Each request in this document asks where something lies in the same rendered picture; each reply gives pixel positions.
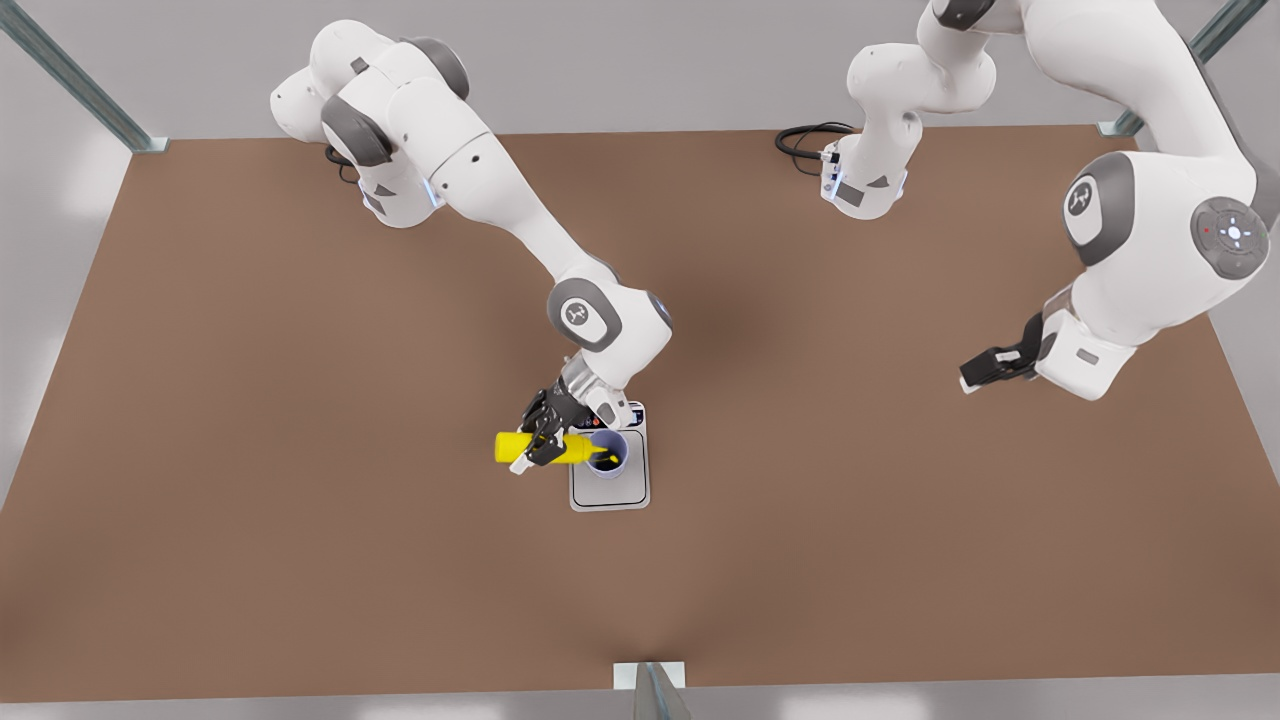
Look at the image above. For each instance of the yellow sauce bottle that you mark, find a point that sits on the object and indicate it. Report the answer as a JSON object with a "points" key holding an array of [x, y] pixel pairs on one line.
{"points": [[530, 447]]}

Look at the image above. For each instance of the pale blue cup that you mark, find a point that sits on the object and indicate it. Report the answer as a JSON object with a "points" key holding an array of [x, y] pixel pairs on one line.
{"points": [[607, 455]]}

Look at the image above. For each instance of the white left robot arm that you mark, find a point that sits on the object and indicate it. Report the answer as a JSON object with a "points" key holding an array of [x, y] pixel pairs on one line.
{"points": [[1150, 200]]}

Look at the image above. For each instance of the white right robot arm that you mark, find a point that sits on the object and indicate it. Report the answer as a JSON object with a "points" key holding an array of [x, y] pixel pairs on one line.
{"points": [[470, 180]]}

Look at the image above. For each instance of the grey kitchen scale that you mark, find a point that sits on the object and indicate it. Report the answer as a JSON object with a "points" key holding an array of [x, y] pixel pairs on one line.
{"points": [[610, 480]]}

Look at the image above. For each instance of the silver frame post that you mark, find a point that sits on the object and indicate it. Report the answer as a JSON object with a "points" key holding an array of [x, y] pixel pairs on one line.
{"points": [[1190, 60], [70, 75], [655, 690]]}

